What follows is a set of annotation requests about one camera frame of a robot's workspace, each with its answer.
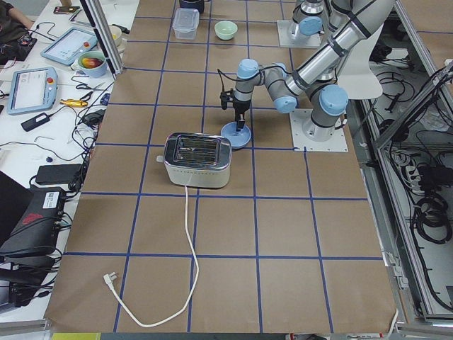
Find white toaster power cord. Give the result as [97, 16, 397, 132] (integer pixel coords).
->
[103, 184, 200, 328]

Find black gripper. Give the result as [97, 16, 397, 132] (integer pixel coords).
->
[233, 99, 250, 132]

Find near blue teach pendant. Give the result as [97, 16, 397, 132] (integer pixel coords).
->
[6, 67, 58, 115]

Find gold yellow tool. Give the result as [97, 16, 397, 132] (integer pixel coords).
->
[59, 99, 88, 108]

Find green bowl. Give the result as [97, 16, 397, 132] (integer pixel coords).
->
[214, 21, 238, 40]

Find silver white toaster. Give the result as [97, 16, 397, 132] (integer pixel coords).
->
[156, 132, 232, 188]

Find black power adapter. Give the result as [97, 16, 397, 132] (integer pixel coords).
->
[35, 164, 81, 185]

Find clear plastic food container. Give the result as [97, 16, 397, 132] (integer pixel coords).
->
[172, 8, 200, 40]

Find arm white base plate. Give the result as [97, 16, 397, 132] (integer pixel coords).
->
[289, 109, 348, 152]
[277, 20, 321, 49]

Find far blue teach pendant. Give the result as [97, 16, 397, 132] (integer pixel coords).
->
[40, 28, 98, 66]

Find white chair back panel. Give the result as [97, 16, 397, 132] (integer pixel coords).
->
[338, 25, 383, 100]

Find smartphone on desk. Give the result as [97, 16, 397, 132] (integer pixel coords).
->
[53, 6, 81, 15]

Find small black device on desk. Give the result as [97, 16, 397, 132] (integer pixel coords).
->
[21, 113, 50, 132]

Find blue teach pendant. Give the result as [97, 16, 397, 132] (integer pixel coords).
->
[6, 67, 58, 115]
[40, 28, 98, 66]

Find black scissors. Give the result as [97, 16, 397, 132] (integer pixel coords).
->
[75, 82, 104, 91]

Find aluminium frame post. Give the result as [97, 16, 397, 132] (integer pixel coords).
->
[80, 0, 123, 77]

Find cream bowl with lemon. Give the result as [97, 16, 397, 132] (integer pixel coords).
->
[109, 25, 127, 53]

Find blue bowl with fruit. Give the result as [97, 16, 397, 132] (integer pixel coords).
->
[71, 51, 107, 78]

